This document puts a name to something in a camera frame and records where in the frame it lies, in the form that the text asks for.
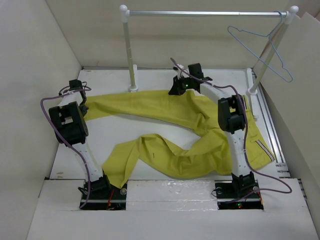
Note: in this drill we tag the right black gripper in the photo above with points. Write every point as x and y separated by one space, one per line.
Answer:
176 88

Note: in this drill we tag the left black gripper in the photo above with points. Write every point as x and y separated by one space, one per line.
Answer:
84 110

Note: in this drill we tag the yellow trousers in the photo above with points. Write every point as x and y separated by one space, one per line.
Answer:
193 111

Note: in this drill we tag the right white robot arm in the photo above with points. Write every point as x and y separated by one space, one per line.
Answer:
232 120

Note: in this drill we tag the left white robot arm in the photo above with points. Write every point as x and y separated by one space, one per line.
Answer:
68 119

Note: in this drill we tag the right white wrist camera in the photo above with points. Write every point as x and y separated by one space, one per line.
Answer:
181 71

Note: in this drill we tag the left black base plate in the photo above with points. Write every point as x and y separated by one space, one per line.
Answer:
112 197

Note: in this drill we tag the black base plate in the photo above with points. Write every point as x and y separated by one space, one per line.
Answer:
112 197
227 198

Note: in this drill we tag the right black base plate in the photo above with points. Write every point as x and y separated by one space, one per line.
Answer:
227 198

